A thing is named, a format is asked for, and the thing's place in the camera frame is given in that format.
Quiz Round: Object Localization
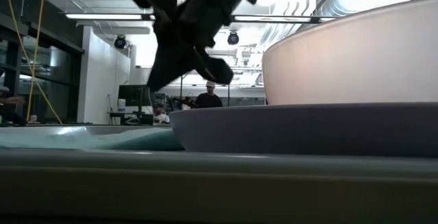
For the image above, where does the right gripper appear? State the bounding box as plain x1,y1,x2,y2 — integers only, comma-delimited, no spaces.
146,0,263,92

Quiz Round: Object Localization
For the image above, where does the teal towel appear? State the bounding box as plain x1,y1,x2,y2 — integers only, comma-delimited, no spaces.
0,127,185,151

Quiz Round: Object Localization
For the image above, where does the lavender plastic plate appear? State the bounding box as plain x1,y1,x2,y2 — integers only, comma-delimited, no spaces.
168,101,438,159

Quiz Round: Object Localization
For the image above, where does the pink plastic bowl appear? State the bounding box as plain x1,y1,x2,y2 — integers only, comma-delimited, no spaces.
261,0,438,106

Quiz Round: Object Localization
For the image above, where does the grey plastic tray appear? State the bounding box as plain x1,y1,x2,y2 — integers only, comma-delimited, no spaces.
0,123,438,223

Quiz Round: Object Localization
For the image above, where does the person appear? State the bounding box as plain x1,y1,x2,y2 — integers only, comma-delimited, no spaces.
194,80,224,109
152,103,171,125

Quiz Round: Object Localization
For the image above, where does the black computer monitor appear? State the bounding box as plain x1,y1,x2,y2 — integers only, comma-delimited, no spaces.
117,84,153,108

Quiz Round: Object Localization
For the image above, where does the background desk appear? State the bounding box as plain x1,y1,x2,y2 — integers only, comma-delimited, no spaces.
107,110,155,126

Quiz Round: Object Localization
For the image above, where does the ceiling light strip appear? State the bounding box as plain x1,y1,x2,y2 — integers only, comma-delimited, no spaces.
64,12,151,21
233,14,338,25

